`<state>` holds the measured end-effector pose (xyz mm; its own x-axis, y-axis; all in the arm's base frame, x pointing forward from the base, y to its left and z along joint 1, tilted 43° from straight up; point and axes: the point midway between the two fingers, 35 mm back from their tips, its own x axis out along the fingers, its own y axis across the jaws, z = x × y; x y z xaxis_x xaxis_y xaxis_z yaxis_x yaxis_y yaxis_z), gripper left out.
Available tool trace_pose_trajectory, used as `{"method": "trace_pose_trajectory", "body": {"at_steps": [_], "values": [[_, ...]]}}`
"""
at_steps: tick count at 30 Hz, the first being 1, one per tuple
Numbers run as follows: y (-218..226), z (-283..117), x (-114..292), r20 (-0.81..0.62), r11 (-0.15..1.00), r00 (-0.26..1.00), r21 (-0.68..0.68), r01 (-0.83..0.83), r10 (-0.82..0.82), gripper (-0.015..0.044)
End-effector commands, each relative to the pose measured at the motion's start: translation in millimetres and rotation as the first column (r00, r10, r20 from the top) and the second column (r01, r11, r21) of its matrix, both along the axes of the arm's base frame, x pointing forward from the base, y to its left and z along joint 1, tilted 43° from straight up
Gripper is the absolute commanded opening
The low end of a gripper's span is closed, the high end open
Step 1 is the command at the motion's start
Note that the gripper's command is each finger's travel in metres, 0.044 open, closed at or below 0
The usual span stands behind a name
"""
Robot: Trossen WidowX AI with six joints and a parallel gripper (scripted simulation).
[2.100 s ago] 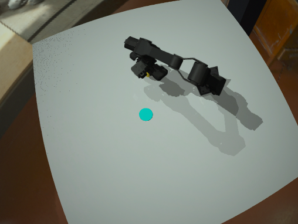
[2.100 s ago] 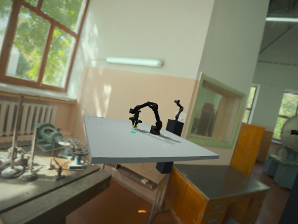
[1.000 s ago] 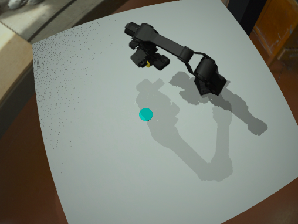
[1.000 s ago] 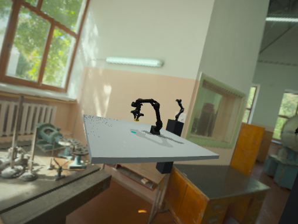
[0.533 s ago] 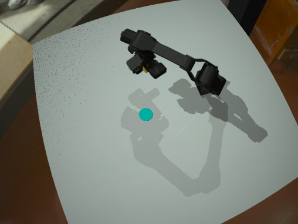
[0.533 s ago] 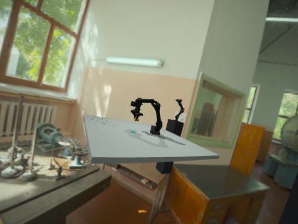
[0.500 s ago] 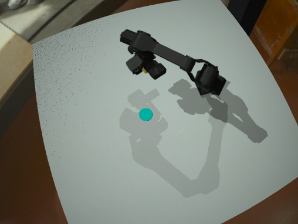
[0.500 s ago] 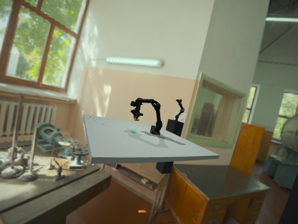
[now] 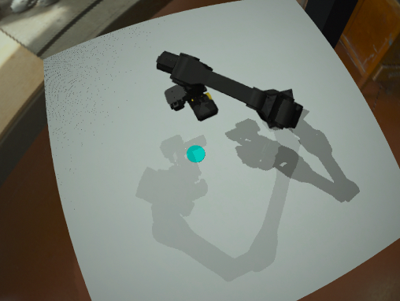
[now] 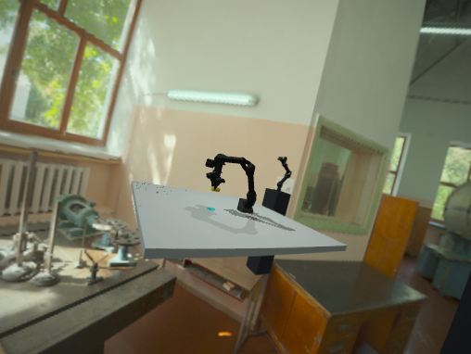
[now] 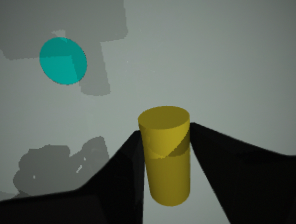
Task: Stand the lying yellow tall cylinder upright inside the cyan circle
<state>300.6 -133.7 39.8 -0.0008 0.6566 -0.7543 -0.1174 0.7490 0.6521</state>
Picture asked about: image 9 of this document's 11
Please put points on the cyan circle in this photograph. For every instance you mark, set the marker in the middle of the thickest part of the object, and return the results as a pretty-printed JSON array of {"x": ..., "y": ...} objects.
[{"x": 195, "y": 153}]

